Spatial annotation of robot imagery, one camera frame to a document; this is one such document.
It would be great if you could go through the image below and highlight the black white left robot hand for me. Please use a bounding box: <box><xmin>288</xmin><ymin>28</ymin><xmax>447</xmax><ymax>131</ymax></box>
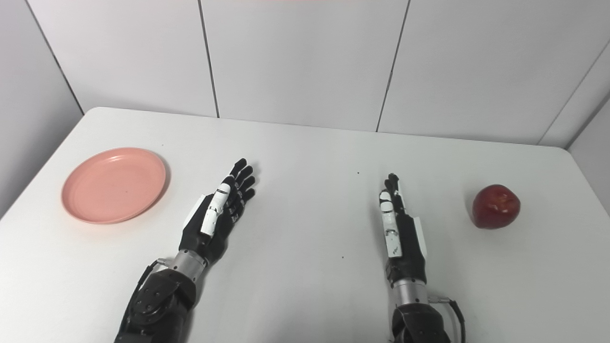
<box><xmin>179</xmin><ymin>159</ymin><xmax>256</xmax><ymax>265</ymax></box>

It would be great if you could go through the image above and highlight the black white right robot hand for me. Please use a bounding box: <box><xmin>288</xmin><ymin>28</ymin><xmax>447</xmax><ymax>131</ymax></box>
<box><xmin>379</xmin><ymin>173</ymin><xmax>428</xmax><ymax>288</ymax></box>

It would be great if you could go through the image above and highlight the red apple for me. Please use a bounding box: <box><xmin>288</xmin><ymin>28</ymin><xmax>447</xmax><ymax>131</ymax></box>
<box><xmin>472</xmin><ymin>184</ymin><xmax>521</xmax><ymax>230</ymax></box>

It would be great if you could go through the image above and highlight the pink round plate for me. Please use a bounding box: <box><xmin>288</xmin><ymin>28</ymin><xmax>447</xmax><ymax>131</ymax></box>
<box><xmin>61</xmin><ymin>147</ymin><xmax>167</xmax><ymax>225</ymax></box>

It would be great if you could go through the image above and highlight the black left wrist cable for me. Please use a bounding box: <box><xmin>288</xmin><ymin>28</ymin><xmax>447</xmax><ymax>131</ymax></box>
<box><xmin>125</xmin><ymin>259</ymin><xmax>170</xmax><ymax>329</ymax></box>

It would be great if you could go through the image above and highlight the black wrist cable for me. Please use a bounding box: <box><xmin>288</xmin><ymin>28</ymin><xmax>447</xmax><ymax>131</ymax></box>
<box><xmin>428</xmin><ymin>295</ymin><xmax>467</xmax><ymax>343</ymax></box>
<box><xmin>125</xmin><ymin>259</ymin><xmax>170</xmax><ymax>329</ymax></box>

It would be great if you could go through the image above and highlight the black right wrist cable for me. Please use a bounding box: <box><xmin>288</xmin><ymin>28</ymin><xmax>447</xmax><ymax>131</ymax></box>
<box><xmin>428</xmin><ymin>295</ymin><xmax>467</xmax><ymax>343</ymax></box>

